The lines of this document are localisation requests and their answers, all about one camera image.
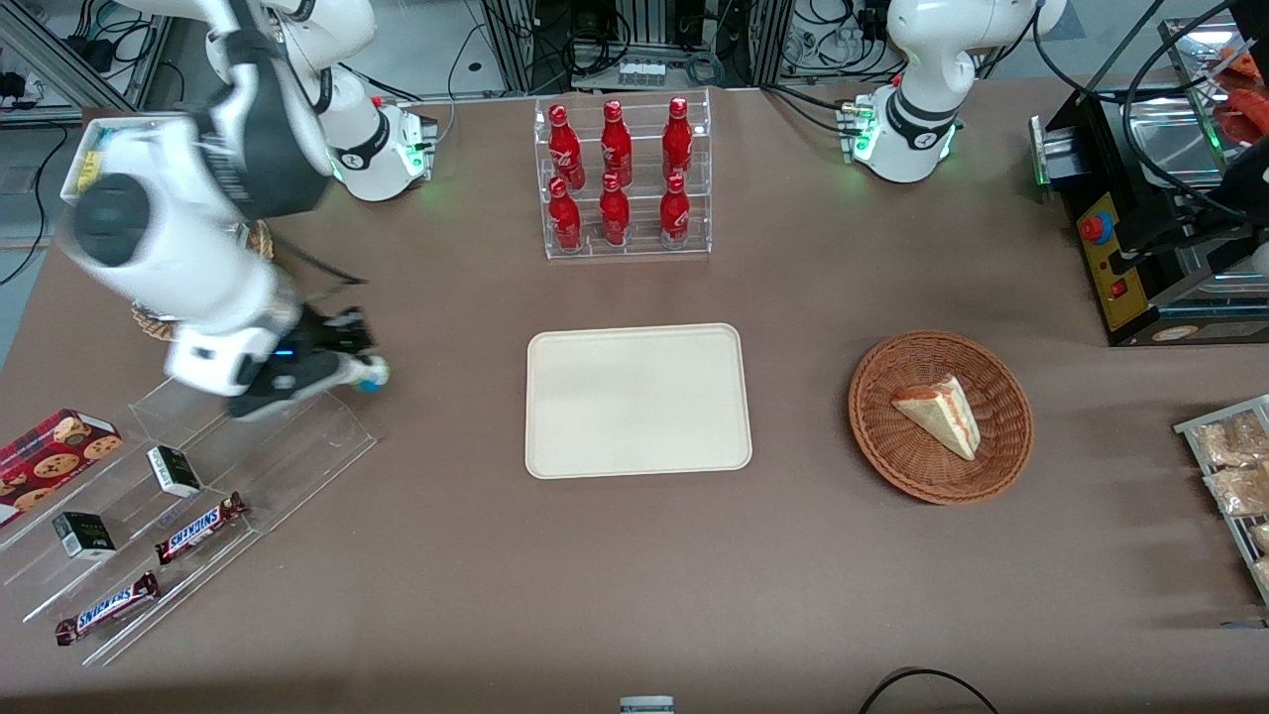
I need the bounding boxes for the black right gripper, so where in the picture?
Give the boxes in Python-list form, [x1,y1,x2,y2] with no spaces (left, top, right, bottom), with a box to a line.
[286,308,379,383]

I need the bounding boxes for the cream rectangular plastic tray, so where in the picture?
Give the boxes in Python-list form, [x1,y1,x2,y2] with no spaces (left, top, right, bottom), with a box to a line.
[524,323,753,481]

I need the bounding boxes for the clear acrylic stepped display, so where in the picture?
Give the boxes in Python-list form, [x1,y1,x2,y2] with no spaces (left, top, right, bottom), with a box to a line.
[0,375,381,668]

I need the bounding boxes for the small black white box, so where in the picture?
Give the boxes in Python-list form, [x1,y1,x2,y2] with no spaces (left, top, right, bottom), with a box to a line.
[146,445,203,500]
[52,511,118,562]

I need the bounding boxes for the Snickers chocolate bar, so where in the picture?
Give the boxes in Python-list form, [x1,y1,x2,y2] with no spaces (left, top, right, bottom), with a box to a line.
[155,492,248,567]
[55,571,162,648]

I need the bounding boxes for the red cola bottle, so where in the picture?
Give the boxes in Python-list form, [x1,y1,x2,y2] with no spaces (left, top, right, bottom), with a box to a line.
[599,174,632,247]
[600,99,634,185]
[548,177,583,251]
[548,103,586,190]
[659,174,691,245]
[662,96,695,181]

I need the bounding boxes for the clear acrylic bottle rack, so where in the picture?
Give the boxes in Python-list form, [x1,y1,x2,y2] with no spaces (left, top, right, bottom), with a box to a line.
[533,88,713,262]

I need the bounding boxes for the white plastic bin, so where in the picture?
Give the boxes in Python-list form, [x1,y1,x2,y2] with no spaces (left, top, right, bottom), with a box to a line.
[58,112,214,211]

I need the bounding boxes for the red cookie box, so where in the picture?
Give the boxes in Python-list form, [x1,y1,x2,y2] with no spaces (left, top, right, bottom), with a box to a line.
[0,408,125,528]

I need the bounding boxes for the round brown wicker basket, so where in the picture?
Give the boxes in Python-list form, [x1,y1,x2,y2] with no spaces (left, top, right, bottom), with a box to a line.
[848,330,1035,506]

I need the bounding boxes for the wrapped triangle sandwich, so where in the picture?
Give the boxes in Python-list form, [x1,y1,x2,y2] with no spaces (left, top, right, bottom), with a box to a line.
[890,374,982,462]

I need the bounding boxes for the black food warmer yellow panel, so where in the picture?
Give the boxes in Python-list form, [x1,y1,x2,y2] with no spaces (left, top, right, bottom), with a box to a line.
[1028,18,1269,348]

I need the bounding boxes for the red wrapped food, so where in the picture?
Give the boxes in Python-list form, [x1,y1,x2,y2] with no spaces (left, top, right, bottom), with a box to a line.
[1211,48,1269,145]

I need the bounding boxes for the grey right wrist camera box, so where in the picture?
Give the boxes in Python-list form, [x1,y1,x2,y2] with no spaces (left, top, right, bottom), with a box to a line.
[229,355,343,420]

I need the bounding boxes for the black floor cable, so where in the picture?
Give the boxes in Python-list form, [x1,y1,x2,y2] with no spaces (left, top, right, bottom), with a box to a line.
[858,667,1000,714]

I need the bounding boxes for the thick black cable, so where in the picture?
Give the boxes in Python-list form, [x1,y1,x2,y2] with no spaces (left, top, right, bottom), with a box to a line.
[1118,0,1269,231]

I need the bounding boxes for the grey wire snack rack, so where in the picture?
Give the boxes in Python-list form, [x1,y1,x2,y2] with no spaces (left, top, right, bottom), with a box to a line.
[1174,394,1269,608]

